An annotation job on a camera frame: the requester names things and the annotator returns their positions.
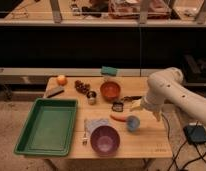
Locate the blue small cup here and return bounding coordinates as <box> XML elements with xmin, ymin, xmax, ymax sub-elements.
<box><xmin>126</xmin><ymin>115</ymin><xmax>140</xmax><ymax>132</ymax></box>

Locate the black cable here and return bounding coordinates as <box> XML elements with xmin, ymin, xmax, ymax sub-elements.
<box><xmin>161</xmin><ymin>113</ymin><xmax>206</xmax><ymax>171</ymax></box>

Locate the black power box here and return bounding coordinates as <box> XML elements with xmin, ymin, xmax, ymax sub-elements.
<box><xmin>183</xmin><ymin>125</ymin><xmax>206</xmax><ymax>144</ymax></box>

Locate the bunch of dark grapes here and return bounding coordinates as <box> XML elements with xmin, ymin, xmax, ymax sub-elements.
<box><xmin>75</xmin><ymin>80</ymin><xmax>90</xmax><ymax>94</ymax></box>

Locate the orange fruit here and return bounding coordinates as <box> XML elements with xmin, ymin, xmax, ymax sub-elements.
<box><xmin>56</xmin><ymin>75</ymin><xmax>67</xmax><ymax>86</ymax></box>

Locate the teal sponge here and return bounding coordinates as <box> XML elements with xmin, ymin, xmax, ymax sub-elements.
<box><xmin>101</xmin><ymin>66</ymin><xmax>117</xmax><ymax>76</ymax></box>

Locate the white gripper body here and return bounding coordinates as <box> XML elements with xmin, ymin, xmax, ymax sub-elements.
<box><xmin>140</xmin><ymin>97</ymin><xmax>160</xmax><ymax>112</ymax></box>

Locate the orange carrot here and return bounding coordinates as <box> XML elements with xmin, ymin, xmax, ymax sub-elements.
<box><xmin>110</xmin><ymin>115</ymin><xmax>126</xmax><ymax>122</ymax></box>

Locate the white cloth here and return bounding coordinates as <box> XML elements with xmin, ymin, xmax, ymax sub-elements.
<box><xmin>85</xmin><ymin>118</ymin><xmax>110</xmax><ymax>134</ymax></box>

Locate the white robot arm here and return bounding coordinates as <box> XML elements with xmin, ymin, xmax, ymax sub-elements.
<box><xmin>130</xmin><ymin>67</ymin><xmax>206</xmax><ymax>126</ymax></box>

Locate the wooden folding table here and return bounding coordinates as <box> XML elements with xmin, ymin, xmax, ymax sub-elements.
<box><xmin>23</xmin><ymin>76</ymin><xmax>174</xmax><ymax>171</ymax></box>

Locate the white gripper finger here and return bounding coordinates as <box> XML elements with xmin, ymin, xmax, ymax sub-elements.
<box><xmin>153</xmin><ymin>112</ymin><xmax>161</xmax><ymax>122</ymax></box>
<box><xmin>130</xmin><ymin>101</ymin><xmax>143</xmax><ymax>111</ymax></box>

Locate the black handled tool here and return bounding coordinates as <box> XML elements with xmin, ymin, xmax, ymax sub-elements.
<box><xmin>121</xmin><ymin>96</ymin><xmax>142</xmax><ymax>103</ymax></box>

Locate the metal fork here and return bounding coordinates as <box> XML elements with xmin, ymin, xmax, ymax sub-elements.
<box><xmin>82</xmin><ymin>119</ymin><xmax>88</xmax><ymax>145</ymax></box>

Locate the purple bowl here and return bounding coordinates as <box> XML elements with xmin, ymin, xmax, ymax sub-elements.
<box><xmin>90</xmin><ymin>125</ymin><xmax>120</xmax><ymax>157</ymax></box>

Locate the red bowl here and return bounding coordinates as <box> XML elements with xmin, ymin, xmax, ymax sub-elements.
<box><xmin>100</xmin><ymin>81</ymin><xmax>121</xmax><ymax>102</ymax></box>

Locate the small metal cup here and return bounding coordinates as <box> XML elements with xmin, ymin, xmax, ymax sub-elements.
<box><xmin>86</xmin><ymin>91</ymin><xmax>97</xmax><ymax>105</ymax></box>

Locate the small black tin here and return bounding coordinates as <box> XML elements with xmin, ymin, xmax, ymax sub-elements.
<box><xmin>112</xmin><ymin>102</ymin><xmax>124</xmax><ymax>112</ymax></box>

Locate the green plastic tray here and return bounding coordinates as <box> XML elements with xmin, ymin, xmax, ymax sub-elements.
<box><xmin>14</xmin><ymin>98</ymin><xmax>78</xmax><ymax>156</ymax></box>

